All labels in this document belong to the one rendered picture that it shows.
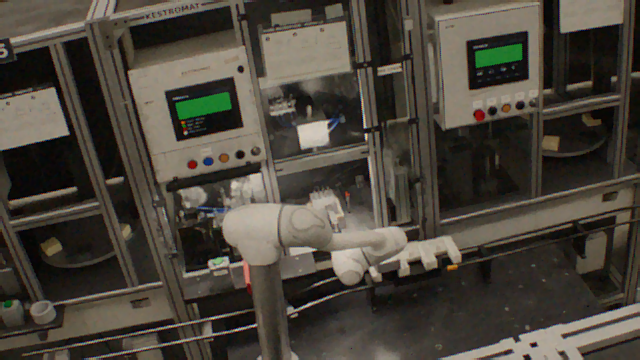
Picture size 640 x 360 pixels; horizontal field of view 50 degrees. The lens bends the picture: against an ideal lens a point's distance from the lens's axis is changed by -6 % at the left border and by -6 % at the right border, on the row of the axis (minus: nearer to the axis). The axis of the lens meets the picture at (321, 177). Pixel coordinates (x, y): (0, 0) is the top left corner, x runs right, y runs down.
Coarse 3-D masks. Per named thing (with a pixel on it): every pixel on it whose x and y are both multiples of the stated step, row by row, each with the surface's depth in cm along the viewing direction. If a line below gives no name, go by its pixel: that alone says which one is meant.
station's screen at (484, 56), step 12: (480, 48) 265; (492, 48) 266; (504, 48) 267; (516, 48) 268; (480, 60) 268; (492, 60) 268; (504, 60) 269; (516, 60) 270; (480, 72) 270; (492, 72) 271; (504, 72) 272; (516, 72) 273
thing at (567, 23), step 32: (448, 0) 259; (544, 0) 266; (576, 0) 267; (608, 0) 270; (544, 32) 273; (576, 32) 275; (608, 32) 278; (544, 64) 280; (576, 64) 282; (608, 64) 285; (544, 96) 287; (576, 96) 290; (480, 128) 289; (512, 128) 292; (448, 160) 294; (480, 160) 297; (512, 160) 300; (448, 192) 302; (480, 192) 305; (512, 192) 308
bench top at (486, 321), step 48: (384, 288) 310; (432, 288) 305; (480, 288) 301; (528, 288) 296; (576, 288) 291; (240, 336) 296; (336, 336) 289; (384, 336) 285; (432, 336) 281; (480, 336) 277
